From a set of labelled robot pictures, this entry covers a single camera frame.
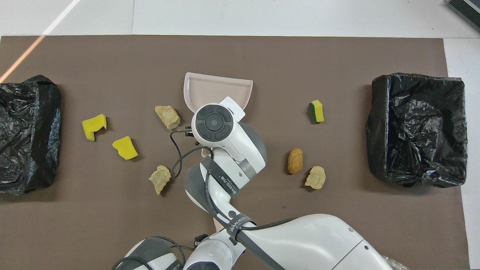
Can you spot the small yellow green sponge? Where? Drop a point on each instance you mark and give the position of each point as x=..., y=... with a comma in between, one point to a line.
x=318, y=111

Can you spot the notched yellow sponge piece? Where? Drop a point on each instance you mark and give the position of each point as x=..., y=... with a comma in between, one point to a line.
x=92, y=125

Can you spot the beige plastic dustpan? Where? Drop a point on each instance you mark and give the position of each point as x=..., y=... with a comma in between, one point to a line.
x=210, y=90

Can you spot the yellow sponge chunk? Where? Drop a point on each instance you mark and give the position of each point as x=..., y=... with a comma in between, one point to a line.
x=125, y=148

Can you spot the black bag lined bin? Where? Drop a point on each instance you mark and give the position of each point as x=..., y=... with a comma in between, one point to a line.
x=412, y=131
x=37, y=157

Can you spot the brown oval sponge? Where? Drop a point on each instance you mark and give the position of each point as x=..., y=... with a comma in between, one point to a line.
x=295, y=161

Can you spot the brown table mat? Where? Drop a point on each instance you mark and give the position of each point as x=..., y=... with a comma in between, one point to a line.
x=75, y=225

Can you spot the beige hand brush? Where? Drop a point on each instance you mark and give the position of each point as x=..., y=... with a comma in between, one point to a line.
x=217, y=224

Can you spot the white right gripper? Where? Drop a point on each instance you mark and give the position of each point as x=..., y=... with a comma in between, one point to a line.
x=234, y=108

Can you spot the beige sponge scrap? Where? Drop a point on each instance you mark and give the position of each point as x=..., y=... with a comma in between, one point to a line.
x=167, y=116
x=160, y=178
x=315, y=177

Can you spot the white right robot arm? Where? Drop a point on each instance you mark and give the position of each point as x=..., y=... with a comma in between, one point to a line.
x=337, y=243

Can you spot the grey ribbed device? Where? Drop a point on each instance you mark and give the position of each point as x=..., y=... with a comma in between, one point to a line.
x=468, y=9

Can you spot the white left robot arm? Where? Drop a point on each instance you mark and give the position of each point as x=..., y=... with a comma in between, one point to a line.
x=210, y=255

